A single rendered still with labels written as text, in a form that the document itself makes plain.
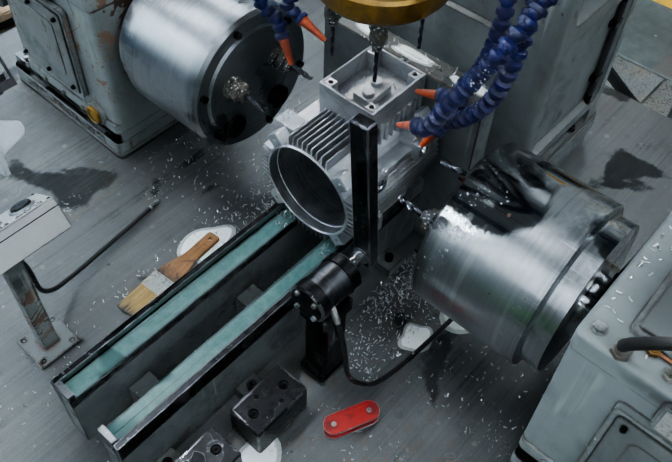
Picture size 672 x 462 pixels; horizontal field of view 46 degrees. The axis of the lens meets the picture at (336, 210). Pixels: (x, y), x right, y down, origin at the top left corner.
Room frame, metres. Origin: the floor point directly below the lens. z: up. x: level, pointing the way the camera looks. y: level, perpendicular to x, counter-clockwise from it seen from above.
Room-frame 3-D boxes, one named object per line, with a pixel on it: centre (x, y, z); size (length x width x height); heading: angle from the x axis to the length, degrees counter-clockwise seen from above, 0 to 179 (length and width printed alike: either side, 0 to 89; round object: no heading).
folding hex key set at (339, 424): (0.50, -0.04, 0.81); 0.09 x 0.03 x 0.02; 116
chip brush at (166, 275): (0.74, 0.27, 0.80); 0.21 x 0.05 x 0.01; 145
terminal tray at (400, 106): (0.86, -0.04, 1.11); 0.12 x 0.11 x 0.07; 140
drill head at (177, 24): (1.06, 0.25, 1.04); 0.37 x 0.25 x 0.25; 50
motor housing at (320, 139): (0.83, -0.02, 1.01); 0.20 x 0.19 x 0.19; 140
